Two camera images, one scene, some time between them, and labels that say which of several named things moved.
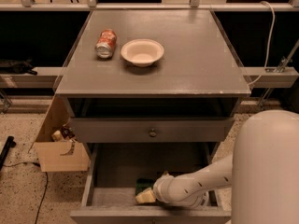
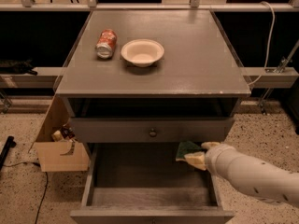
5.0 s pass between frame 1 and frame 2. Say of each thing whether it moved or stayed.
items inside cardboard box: stayed
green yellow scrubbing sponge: moved
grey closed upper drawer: stayed
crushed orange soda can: stayed
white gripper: moved
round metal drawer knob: stayed
